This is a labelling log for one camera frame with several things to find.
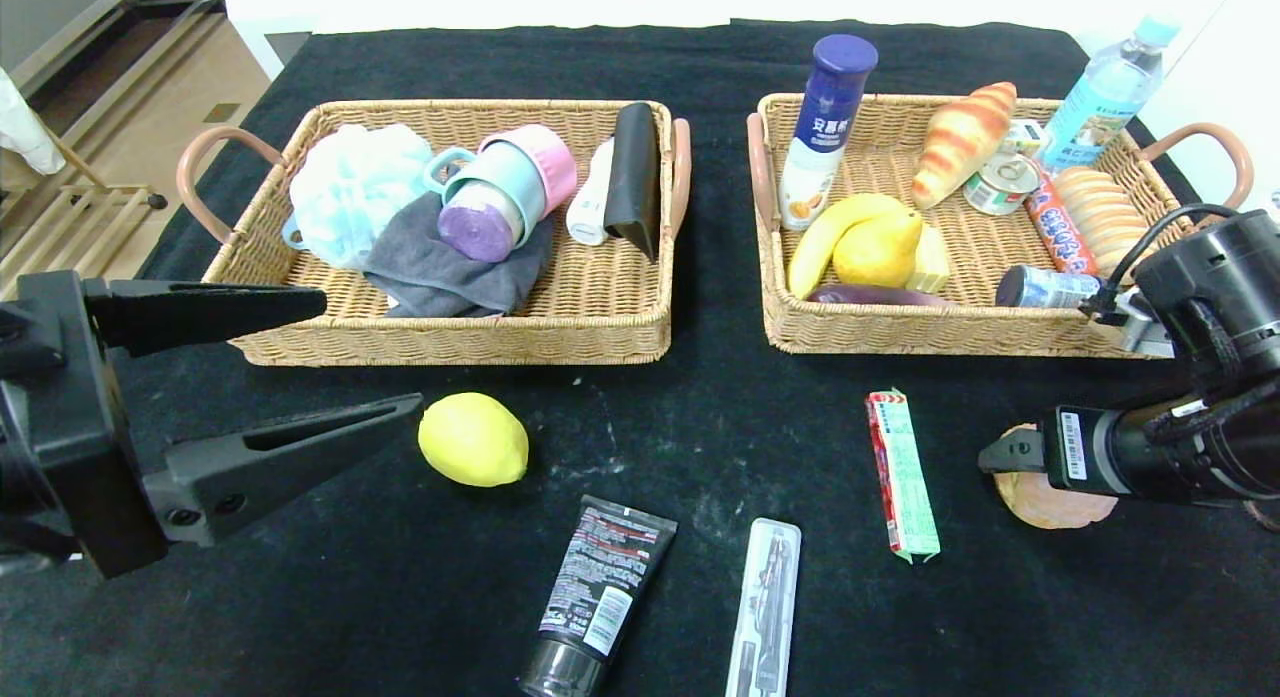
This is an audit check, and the purple garbage bag roll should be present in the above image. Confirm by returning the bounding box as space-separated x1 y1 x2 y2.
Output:
438 182 526 264

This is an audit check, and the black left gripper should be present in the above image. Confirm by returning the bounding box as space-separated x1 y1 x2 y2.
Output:
0 269 424 580

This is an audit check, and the grey towel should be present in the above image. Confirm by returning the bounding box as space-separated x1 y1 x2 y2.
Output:
362 190 557 320

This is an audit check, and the purple eggplant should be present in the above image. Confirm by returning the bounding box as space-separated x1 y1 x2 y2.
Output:
803 283 944 309

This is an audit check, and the yellow lemon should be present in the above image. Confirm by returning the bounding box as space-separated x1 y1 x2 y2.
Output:
417 392 530 489

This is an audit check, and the red sausage pack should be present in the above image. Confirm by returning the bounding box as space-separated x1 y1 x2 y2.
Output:
1023 172 1098 276

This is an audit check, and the red green candy pack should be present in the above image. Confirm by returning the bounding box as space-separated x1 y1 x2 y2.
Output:
864 388 942 565

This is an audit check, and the pale yellow butter block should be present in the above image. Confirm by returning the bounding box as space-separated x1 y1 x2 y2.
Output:
905 224 951 293

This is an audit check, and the ridged long bread loaf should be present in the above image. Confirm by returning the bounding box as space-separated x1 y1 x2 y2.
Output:
1052 167 1161 286

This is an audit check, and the clear water bottle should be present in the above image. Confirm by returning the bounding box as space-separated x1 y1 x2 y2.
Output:
1040 15 1181 173

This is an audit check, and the pink cup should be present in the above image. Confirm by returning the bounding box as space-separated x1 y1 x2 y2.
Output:
480 124 579 216

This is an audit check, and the light blue bath sponge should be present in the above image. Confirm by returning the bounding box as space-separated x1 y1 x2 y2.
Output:
288 123 438 271

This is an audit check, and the toy burger bun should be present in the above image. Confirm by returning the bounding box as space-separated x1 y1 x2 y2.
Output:
993 424 1119 531

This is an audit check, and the white bottle with blue cap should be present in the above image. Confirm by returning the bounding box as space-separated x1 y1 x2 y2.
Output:
778 34 880 232

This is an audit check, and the white tube bottle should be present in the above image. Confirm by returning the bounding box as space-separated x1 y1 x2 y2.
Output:
565 137 616 248

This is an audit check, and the small blue black-capped jar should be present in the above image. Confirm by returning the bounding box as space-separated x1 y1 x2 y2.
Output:
994 265 1106 310

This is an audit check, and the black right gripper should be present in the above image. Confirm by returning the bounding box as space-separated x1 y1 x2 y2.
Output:
977 404 1200 503

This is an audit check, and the wicker basket with brown handles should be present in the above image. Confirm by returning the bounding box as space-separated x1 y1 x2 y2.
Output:
745 92 1254 360
176 99 693 368

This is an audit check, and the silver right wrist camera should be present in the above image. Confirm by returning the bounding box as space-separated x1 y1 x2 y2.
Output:
1118 289 1179 360

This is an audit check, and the small white green box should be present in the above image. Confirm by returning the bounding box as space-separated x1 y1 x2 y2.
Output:
1000 119 1049 161

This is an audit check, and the small tin can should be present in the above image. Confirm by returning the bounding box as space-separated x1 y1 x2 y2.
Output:
963 154 1041 216

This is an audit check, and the black leather wallet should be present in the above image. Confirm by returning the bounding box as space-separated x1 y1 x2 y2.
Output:
604 101 661 263

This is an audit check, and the yellow banana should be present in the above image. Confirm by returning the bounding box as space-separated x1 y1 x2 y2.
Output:
786 191 901 300

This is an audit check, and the striped croissant bread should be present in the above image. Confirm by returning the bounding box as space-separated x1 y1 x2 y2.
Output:
910 81 1018 210

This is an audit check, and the white cloth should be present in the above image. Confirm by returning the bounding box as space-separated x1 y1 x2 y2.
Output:
0 67 66 176

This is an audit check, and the yellow pear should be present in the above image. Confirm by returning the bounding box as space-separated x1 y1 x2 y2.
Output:
832 207 923 289

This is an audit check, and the wooden rack with wheels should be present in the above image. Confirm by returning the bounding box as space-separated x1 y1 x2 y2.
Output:
0 127 169 298

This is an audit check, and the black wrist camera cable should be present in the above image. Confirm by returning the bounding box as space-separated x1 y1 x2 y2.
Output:
1100 205 1241 323

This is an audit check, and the black cosmetic tube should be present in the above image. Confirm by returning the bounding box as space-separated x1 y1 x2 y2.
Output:
518 495 680 697

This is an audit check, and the black table cloth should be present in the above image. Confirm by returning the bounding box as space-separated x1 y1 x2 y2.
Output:
0 19 1280 697

